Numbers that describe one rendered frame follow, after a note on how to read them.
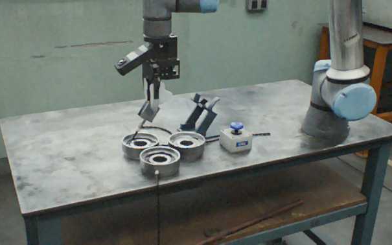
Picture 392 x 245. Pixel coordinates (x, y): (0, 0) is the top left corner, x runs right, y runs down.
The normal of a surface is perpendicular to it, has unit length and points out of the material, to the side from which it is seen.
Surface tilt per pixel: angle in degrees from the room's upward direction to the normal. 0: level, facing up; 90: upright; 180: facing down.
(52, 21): 90
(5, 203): 0
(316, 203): 0
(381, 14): 90
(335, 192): 0
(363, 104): 98
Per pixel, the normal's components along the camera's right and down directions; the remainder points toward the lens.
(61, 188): 0.03, -0.92
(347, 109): 0.11, 0.50
